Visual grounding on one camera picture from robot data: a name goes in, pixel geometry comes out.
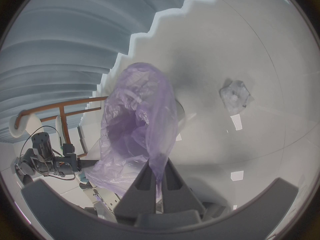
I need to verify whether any purple plastic bag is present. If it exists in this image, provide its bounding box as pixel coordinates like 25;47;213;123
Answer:
85;62;178;200

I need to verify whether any black cable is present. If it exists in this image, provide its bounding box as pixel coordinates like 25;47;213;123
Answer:
21;125;63;159

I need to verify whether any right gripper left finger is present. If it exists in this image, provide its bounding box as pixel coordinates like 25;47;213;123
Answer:
113;158;157;226

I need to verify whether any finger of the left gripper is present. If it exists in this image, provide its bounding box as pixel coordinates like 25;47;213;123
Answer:
79;159;99;170

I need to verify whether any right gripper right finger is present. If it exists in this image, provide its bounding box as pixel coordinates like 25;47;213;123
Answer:
161;158;207;221

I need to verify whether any white trash bin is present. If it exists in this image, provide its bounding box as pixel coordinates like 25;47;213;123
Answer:
175;100;187;135

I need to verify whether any white cushioned wooden chair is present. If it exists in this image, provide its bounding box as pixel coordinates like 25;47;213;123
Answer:
9;96;110;159

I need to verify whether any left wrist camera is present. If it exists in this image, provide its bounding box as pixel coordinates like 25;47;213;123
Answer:
62;143;76;156

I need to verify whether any crumpled clear wrapper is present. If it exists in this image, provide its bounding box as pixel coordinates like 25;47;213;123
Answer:
219;80;255;114

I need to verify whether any pale blue curtain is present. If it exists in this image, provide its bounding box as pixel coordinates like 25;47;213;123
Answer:
0;0;216;142

